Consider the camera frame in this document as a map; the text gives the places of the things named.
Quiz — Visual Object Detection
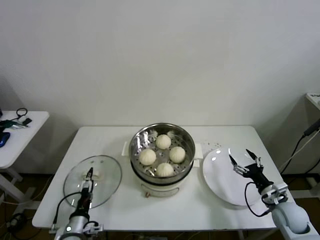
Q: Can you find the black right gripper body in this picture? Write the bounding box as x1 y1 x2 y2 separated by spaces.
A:
243 163 273 191

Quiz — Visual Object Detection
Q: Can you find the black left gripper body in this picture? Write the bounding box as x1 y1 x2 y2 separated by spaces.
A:
73 186 94 217

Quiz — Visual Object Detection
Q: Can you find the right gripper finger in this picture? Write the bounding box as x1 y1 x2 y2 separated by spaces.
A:
245 148 263 169
228 154 250 176

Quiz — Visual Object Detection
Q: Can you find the round glass pot lid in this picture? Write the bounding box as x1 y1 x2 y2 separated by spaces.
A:
62 154 123 210

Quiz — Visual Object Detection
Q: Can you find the white steamed baozi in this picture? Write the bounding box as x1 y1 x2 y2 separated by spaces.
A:
155 162 175 178
169 146 187 164
155 133 172 150
138 148 157 166

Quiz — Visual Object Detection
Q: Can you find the stainless steel steamer basket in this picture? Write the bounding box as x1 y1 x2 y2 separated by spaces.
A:
121 122 204 179

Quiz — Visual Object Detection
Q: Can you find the white round plate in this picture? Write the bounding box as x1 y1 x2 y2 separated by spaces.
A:
201 147 266 207

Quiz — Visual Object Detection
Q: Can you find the white side table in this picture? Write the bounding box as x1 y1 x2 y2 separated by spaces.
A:
0 110 50 208

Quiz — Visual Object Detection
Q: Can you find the white shelf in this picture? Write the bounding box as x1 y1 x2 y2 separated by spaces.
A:
304 91 320 111

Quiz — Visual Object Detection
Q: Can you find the blue object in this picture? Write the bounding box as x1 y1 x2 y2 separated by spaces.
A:
0 131 11 148

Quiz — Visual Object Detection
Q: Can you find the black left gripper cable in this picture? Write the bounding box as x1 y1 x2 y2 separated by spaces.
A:
51 191 85 230

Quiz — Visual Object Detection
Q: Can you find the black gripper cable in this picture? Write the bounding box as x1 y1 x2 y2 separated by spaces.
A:
244 181 272 218
51 191 85 230

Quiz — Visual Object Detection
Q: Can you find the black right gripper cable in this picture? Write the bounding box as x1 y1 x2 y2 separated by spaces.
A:
244 181 272 218

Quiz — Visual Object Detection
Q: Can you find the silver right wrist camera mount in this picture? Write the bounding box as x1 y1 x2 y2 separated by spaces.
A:
261 182 290 207

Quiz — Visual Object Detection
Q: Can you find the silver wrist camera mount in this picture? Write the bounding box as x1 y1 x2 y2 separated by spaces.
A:
83 221 105 235
261 182 290 207

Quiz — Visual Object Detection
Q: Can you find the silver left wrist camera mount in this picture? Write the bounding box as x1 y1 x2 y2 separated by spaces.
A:
83 221 105 235

